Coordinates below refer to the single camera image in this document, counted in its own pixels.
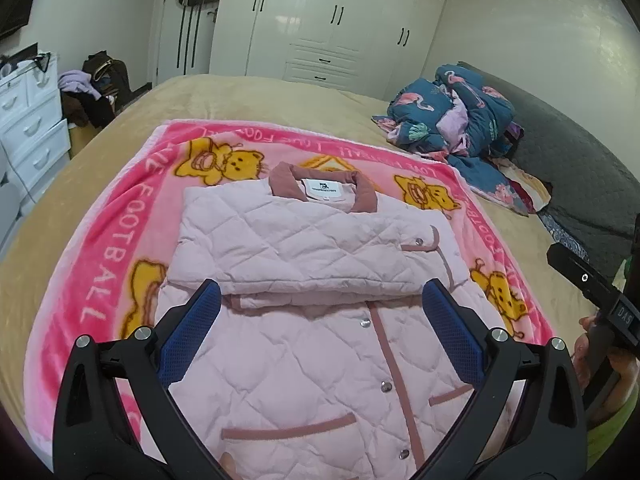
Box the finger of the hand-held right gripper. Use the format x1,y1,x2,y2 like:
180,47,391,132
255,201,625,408
546,241,617,309

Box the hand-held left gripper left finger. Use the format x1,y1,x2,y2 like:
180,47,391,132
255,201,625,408
52,279,236,480

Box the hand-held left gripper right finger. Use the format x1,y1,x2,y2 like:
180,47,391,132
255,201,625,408
422,277,588,480

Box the pink quilted jacket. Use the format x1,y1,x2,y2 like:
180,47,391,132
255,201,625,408
155,161,516,480

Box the person's right forearm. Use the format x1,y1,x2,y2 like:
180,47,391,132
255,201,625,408
585,400,640,467

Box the dark clothes pile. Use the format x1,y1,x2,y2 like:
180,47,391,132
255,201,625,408
60,51,132,129

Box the person's right hand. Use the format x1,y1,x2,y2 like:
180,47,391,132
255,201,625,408
572,316,601,393

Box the blue patterned cloth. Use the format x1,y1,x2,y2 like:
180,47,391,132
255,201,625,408
540,210,586,257

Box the grey quilted headboard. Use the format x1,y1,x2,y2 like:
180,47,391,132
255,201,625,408
457,62,640,281

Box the red patterned clothing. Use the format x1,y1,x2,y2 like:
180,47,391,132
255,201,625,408
492,157,553,212

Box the pink bear printed blanket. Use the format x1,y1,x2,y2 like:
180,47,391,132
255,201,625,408
22,119,556,480

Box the blue flamingo print quilt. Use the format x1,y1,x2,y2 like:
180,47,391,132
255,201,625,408
372,62,531,217

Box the bed with tan sheet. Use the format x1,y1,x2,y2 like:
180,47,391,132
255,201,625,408
0,74,623,461

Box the lilac garment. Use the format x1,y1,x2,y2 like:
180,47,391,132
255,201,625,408
57,70,101,102

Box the white drawer chest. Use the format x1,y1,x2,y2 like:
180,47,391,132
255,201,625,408
0,52,71,181

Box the white wardrobe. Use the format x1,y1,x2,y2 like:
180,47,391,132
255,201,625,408
210,0,451,101

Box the black television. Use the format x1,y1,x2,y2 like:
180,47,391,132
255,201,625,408
0,0,51,41

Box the black cable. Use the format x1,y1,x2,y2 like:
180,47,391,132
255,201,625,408
4,154,37,202

